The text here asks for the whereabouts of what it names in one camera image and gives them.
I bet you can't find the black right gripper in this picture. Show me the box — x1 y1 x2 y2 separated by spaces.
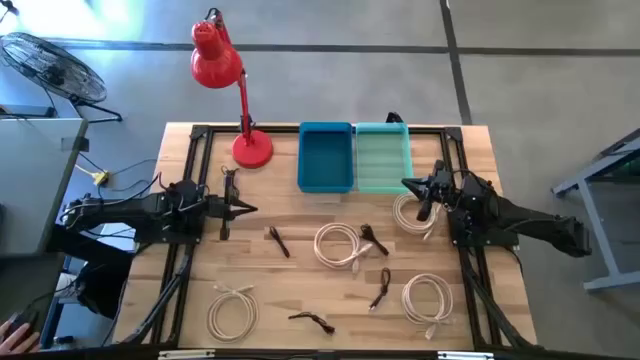
401 159 464 222

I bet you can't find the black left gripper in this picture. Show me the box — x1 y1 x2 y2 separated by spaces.
204 168 259 242

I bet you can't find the white cable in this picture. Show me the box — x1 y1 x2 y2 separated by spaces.
313 222 374 275
400 272 457 342
391 191 444 241
206 283 260 344

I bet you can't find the black USB cable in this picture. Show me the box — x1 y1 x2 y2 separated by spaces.
368 267 393 312
287 310 337 336
268 225 292 260

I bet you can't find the black cable tie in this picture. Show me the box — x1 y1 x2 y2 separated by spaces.
359 223 391 257

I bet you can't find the teal plastic bin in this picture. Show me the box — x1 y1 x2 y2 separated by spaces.
354 121 415 195

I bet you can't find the blue plastic bin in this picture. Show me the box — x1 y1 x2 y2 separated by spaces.
297 121 355 194

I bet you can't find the red desk lamp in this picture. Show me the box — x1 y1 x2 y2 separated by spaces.
189 7 275 170

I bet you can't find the grey side table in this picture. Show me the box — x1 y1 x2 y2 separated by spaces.
0 116 90 259

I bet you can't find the blue-grey metal table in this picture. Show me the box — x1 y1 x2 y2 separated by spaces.
551 127 640 294

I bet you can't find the black floor fan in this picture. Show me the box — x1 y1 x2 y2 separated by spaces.
0 31 124 124

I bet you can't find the black desk device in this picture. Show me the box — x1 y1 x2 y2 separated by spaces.
9 310 40 334

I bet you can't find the person's hand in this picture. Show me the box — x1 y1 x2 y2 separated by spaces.
0 319 42 356

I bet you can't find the black aluminium rig frame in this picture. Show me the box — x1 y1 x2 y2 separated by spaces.
119 123 539 351

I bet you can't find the silver metal bracket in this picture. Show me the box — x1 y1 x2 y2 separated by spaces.
158 349 217 360
437 350 496 360

